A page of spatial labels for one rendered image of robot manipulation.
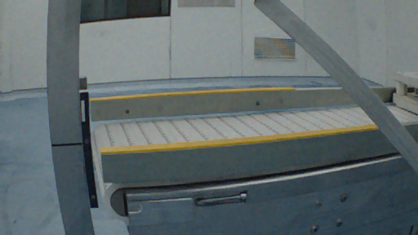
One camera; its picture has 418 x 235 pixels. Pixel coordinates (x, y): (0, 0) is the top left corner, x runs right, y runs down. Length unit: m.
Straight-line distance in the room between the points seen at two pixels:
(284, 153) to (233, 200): 0.07
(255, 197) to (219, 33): 5.22
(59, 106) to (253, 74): 5.19
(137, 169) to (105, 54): 5.13
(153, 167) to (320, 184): 0.20
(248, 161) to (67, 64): 0.35
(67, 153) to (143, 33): 4.85
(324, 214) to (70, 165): 0.42
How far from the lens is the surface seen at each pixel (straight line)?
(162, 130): 0.70
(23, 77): 5.75
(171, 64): 5.65
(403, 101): 0.92
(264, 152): 0.51
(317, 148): 0.54
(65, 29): 0.74
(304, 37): 0.50
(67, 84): 0.75
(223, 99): 0.77
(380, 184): 0.63
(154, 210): 0.50
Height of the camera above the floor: 0.97
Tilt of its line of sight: 13 degrees down
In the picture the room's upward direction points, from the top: straight up
